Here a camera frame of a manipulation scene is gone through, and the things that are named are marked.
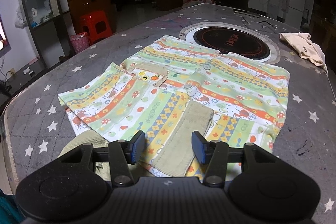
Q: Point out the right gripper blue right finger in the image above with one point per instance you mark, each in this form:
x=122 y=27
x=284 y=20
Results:
x=201 y=148

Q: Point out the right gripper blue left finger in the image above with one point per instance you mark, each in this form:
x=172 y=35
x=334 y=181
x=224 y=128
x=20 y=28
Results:
x=135 y=147

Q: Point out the colourful patterned child shirt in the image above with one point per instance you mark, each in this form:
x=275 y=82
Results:
x=172 y=88

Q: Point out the round black induction cooker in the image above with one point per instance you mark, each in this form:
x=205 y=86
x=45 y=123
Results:
x=230 y=38

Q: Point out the pink waste basket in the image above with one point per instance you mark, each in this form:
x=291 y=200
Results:
x=80 y=42

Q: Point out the red plastic stool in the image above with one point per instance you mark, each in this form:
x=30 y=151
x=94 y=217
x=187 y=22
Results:
x=96 y=25

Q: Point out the cream beige garment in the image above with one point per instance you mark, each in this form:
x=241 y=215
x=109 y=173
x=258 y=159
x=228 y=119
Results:
x=305 y=48

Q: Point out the white refrigerator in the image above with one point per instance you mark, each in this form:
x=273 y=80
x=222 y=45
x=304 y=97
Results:
x=293 y=13

